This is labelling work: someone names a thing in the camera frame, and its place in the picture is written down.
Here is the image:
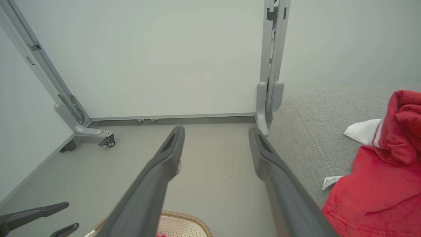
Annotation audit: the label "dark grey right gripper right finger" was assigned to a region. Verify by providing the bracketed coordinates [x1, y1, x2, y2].
[248, 127, 339, 237]

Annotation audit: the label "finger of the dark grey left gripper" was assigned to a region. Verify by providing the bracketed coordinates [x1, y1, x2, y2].
[0, 202, 70, 236]
[49, 223, 80, 237]

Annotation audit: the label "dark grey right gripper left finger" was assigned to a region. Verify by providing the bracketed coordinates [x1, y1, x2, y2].
[97, 126, 186, 237]

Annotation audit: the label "red garment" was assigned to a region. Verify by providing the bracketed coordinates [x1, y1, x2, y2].
[322, 90, 421, 237]

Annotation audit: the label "grey fabric sofa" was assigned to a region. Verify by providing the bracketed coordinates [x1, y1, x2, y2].
[268, 84, 421, 211]

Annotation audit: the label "pink plastic laundry basket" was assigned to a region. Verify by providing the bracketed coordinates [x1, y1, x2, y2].
[84, 211, 213, 237]

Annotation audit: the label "black caster wheel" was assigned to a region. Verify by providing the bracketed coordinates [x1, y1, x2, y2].
[59, 141, 77, 153]
[98, 134, 115, 148]

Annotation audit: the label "long grey partition foot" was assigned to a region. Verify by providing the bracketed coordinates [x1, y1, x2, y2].
[54, 103, 114, 139]

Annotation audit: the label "curved grey partition foot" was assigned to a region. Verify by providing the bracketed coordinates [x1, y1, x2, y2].
[256, 81, 270, 137]
[270, 81, 284, 116]

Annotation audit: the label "grey partition bottom rail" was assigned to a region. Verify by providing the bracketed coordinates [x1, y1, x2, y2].
[88, 113, 258, 127]

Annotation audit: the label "upright grey partition post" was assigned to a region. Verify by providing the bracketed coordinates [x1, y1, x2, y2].
[260, 0, 291, 114]

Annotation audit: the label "white partition panels on frame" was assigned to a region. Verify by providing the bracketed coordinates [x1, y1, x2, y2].
[0, 0, 93, 127]

